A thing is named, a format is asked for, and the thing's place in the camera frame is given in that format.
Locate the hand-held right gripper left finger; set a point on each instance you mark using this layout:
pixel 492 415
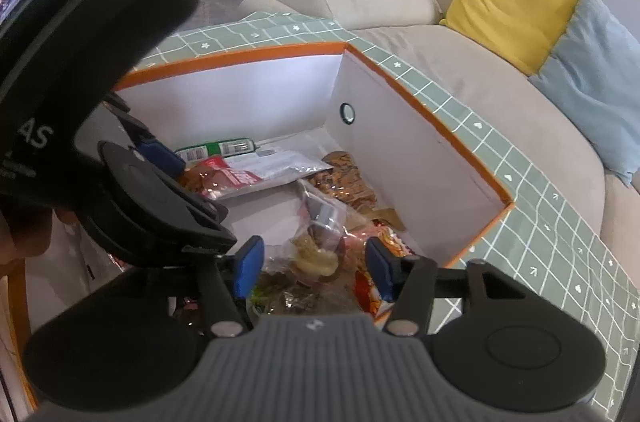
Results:
pixel 248 272

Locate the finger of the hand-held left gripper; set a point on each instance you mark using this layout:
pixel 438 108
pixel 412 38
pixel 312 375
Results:
pixel 210 227
pixel 156 154

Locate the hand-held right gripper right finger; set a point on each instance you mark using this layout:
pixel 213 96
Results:
pixel 378 271

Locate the large red snack packet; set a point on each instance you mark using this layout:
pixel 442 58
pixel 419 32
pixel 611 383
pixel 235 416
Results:
pixel 367 292

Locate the red stick snack packet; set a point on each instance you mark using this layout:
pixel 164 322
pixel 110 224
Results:
pixel 395 244

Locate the clear brown nut packet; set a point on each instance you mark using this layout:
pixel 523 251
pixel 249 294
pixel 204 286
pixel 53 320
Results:
pixel 290 297

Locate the red dried meat packet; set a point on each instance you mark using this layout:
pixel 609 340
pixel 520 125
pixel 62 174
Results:
pixel 220 177

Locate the green snack packet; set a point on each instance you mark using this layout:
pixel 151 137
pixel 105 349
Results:
pixel 215 149

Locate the clear pastry packet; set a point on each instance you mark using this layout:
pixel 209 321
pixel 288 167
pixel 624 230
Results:
pixel 315 252

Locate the white snack packet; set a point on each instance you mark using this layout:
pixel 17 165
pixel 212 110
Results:
pixel 280 165

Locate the clear peanut snack packet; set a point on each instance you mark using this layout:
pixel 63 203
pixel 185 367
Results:
pixel 345 179

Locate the orange cardboard box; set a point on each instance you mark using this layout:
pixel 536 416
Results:
pixel 425 152

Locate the person's left hand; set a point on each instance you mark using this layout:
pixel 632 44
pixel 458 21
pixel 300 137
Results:
pixel 25 237

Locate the green checked tablecloth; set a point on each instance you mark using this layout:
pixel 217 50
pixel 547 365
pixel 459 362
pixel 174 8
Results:
pixel 550 227

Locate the beige sofa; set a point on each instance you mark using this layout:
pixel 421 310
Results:
pixel 400 42

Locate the light blue pillow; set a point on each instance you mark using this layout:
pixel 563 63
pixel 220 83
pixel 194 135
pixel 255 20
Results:
pixel 600 77

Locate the yellow pillow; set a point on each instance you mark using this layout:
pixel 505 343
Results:
pixel 510 2

